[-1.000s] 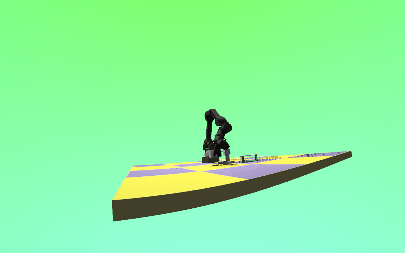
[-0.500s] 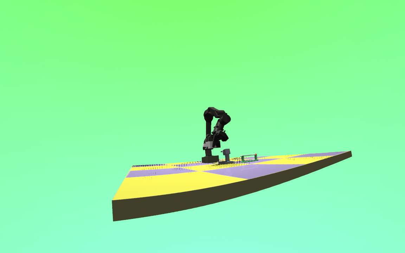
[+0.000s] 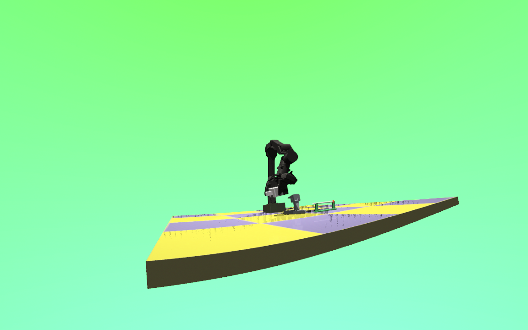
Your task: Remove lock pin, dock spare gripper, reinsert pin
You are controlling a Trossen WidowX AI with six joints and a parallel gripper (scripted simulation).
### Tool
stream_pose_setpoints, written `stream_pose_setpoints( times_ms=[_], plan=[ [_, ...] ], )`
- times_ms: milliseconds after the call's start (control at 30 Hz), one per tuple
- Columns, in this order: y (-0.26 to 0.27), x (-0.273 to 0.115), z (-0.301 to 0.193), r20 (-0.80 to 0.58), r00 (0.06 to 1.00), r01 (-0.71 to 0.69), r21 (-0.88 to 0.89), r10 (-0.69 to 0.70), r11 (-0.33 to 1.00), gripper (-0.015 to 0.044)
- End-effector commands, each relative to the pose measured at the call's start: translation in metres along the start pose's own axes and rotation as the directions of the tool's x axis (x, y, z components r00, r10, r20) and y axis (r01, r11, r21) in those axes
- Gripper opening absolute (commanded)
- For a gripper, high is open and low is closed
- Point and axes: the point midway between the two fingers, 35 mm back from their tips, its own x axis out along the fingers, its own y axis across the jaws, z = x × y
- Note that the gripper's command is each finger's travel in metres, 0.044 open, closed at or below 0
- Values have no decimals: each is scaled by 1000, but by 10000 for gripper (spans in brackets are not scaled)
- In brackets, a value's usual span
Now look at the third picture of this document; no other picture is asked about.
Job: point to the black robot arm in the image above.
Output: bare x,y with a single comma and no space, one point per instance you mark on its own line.
288,158

